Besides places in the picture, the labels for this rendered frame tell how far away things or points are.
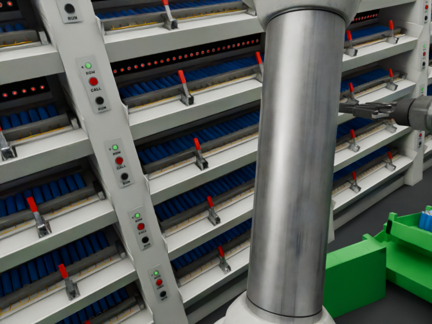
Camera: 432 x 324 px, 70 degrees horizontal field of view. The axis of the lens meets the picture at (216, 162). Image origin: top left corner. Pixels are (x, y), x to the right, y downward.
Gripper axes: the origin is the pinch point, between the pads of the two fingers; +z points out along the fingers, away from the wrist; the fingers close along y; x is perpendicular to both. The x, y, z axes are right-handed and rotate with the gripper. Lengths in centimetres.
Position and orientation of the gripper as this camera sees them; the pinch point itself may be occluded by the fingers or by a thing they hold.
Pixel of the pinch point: (348, 108)
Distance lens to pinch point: 107.3
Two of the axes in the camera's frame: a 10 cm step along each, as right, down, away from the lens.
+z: -5.2, -2.1, 8.3
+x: -1.8, -9.2, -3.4
